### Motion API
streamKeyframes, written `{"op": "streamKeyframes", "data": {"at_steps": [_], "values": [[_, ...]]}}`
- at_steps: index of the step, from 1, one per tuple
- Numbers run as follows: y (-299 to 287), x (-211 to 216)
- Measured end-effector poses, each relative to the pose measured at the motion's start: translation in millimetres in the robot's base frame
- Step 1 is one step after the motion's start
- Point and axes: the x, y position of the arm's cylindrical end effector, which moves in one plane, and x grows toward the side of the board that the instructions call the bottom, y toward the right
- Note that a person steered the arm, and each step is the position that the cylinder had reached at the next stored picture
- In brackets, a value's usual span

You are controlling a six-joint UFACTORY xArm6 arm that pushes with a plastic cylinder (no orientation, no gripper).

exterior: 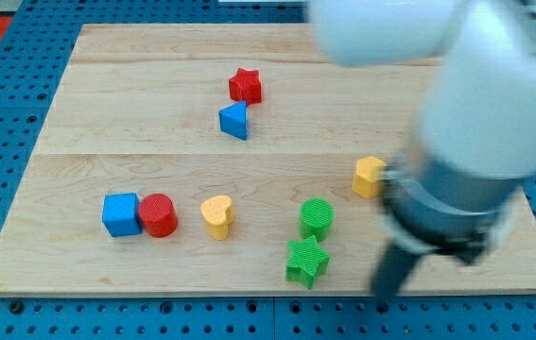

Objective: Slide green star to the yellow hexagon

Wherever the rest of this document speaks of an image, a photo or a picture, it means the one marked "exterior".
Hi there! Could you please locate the black pusher rod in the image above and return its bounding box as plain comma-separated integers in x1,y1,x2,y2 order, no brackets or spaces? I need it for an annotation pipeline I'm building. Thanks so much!
370,243,422,302

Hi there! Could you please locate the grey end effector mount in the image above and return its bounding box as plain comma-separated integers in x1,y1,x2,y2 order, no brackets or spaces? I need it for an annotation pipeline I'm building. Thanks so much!
381,151,520,264

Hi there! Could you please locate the green star block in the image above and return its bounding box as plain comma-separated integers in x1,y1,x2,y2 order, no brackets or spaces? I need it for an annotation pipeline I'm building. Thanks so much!
285,235,330,290

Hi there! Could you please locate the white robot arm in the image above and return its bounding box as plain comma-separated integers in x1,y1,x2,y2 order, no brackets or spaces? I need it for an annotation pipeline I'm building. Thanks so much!
309,0,536,301

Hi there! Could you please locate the yellow hexagon block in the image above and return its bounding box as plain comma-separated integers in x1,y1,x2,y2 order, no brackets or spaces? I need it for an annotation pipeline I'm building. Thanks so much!
352,156,388,198

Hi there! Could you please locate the red star block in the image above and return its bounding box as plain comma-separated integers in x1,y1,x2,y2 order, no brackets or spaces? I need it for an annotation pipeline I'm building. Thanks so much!
228,68,262,105

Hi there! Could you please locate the green cylinder block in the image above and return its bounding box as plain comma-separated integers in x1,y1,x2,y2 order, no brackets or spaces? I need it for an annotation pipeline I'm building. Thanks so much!
299,197,335,242

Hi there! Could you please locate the yellow heart block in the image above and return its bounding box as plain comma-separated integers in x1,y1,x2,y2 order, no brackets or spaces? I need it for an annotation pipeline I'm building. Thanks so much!
200,195,234,241

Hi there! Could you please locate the blue triangle block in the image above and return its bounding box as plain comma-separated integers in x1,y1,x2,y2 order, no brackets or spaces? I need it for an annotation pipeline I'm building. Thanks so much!
218,101,248,141

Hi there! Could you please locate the wooden board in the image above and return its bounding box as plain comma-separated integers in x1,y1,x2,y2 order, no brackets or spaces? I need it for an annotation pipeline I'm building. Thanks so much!
0,23,536,298

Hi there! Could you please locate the red cylinder block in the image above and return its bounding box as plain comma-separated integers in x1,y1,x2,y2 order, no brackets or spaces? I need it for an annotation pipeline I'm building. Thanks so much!
137,194,178,238

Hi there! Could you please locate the blue cube block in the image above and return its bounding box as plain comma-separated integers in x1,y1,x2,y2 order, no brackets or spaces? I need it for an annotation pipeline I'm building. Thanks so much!
101,193,142,237

